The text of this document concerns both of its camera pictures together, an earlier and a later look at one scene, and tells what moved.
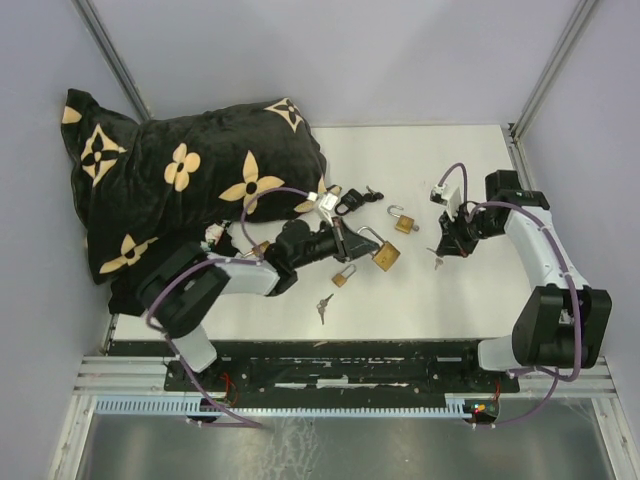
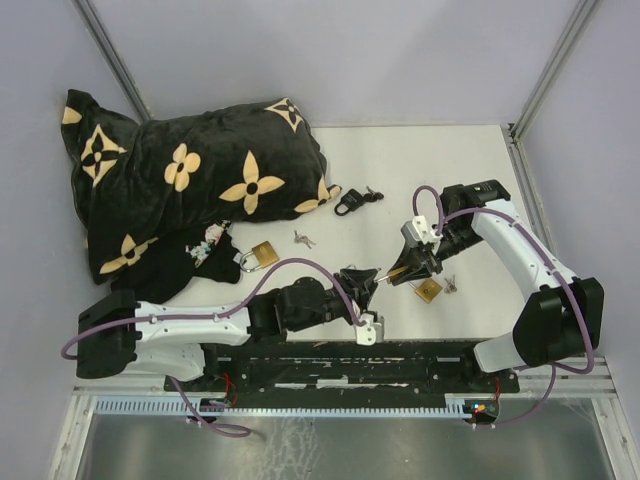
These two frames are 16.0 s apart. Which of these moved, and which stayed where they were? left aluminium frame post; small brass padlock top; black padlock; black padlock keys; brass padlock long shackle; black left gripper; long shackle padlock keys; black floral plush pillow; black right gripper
Moved: black right gripper; black left gripper; brass padlock long shackle; small brass padlock top; long shackle padlock keys
Stayed: left aluminium frame post; black padlock; black padlock keys; black floral plush pillow
